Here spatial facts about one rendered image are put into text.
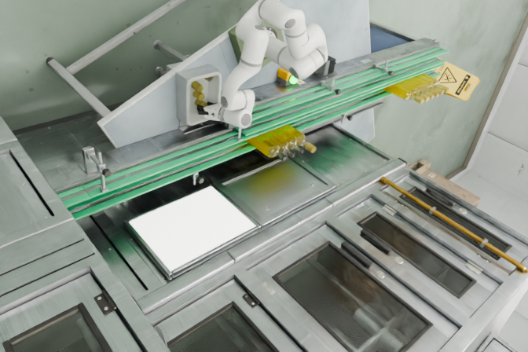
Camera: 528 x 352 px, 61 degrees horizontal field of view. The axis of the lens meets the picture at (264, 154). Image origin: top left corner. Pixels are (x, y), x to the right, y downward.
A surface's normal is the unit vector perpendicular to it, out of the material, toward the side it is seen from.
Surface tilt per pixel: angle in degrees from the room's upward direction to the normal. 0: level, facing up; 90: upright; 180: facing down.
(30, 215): 90
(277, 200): 90
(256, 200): 90
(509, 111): 90
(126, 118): 0
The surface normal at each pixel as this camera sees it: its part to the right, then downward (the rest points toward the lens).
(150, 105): 0.65, 0.48
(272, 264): 0.10, -0.82
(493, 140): -0.75, 0.31
